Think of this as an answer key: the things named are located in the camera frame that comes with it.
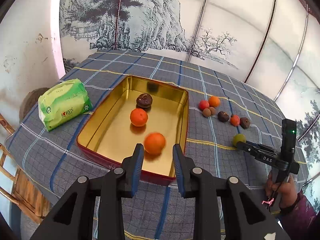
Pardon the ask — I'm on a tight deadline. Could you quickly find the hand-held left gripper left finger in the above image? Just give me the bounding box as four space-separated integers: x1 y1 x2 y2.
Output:
30 143 145 240

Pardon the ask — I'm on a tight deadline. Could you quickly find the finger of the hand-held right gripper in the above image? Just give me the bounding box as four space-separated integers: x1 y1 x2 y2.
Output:
236 142 265 159
246 141 279 155

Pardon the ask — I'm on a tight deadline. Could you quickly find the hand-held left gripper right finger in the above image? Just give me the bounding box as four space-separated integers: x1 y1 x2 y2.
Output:
172 144 292 240

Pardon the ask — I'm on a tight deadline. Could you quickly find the small green fruit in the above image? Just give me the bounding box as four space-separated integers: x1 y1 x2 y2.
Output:
232 133 246 147

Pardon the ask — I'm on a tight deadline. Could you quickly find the red and gold tin box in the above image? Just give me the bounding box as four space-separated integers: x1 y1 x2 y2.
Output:
76 75 189 187

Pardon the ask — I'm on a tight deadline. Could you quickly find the person's right forearm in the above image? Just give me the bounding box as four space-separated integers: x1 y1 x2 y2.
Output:
279 191 318 233

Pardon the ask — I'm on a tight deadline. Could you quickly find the person's right hand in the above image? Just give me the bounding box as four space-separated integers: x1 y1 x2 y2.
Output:
265 173 298 209

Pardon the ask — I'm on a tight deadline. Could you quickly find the grey plaid tablecloth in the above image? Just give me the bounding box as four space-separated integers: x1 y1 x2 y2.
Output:
4 49 310 240

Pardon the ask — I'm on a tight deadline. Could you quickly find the green tissue packet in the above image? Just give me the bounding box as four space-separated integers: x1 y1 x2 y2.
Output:
38 79 93 132

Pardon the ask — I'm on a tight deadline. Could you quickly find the wooden chair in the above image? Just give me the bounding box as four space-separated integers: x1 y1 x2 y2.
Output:
0 114 50 224

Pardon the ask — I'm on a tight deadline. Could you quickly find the brown round object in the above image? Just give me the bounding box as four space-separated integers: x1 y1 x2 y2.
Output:
19 87 50 124

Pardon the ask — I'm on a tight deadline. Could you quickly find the landscape painted screen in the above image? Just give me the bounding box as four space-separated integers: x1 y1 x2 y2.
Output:
59 0 320 200

